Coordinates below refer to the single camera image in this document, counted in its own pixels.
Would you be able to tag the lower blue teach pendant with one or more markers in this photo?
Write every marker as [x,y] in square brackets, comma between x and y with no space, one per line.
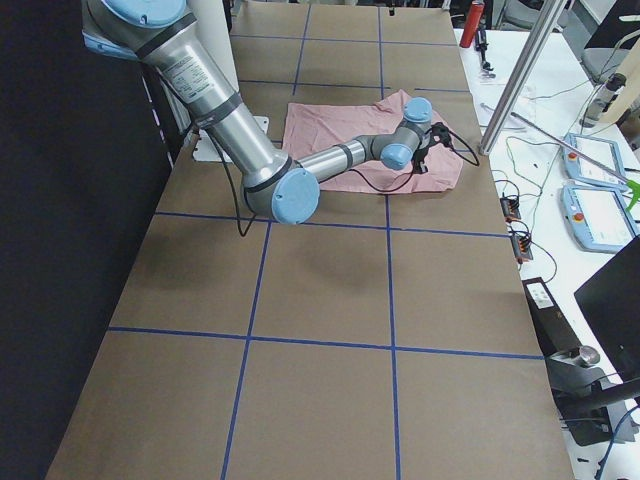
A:
[597,218]

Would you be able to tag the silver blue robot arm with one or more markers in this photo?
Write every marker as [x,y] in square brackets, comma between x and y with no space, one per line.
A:
[163,35]

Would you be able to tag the aluminium frame post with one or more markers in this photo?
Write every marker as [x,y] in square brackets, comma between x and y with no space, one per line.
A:
[533,47]

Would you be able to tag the black monitor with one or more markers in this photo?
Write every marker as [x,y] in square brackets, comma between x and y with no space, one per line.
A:
[609,302]

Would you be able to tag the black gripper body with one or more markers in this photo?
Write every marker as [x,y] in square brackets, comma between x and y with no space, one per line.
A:
[421,155]

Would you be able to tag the red cylinder tube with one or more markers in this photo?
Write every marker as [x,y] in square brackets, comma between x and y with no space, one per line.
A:
[472,22]

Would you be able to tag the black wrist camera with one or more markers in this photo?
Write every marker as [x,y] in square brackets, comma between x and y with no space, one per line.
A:
[440,135]

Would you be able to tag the pink t-shirt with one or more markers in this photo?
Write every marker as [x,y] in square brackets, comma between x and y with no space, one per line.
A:
[312,128]

